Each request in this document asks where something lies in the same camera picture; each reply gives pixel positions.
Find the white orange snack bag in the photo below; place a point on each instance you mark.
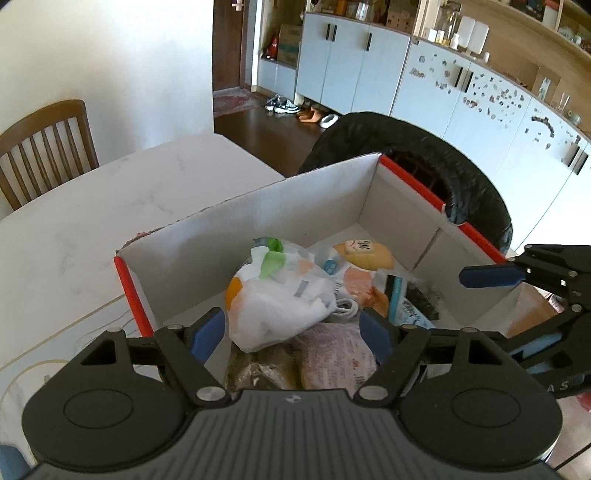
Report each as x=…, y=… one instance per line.
x=356, y=289

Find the brown wooden chair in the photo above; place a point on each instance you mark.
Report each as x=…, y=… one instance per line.
x=45, y=150

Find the brown entrance door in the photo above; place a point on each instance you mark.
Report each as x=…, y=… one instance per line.
x=228, y=43

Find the silver brown snack packet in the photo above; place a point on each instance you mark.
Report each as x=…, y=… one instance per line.
x=273, y=368

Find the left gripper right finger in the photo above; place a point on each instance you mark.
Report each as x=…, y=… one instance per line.
x=458, y=395

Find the black padded chair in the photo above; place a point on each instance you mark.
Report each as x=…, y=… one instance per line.
x=468, y=194

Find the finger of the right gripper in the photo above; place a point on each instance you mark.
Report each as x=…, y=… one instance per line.
x=553, y=268
x=561, y=342

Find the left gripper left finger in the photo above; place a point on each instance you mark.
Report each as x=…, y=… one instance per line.
x=121, y=400

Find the pink patterned snack bag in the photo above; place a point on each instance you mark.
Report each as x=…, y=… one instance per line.
x=333, y=356

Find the white wall cabinet unit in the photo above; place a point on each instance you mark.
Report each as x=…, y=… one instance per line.
x=538, y=161

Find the white tissue pack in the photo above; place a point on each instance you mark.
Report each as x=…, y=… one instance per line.
x=278, y=293

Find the red cardboard box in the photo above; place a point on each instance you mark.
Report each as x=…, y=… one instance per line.
x=174, y=274

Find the dark seaweed packet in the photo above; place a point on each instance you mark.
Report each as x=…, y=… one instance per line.
x=425, y=300

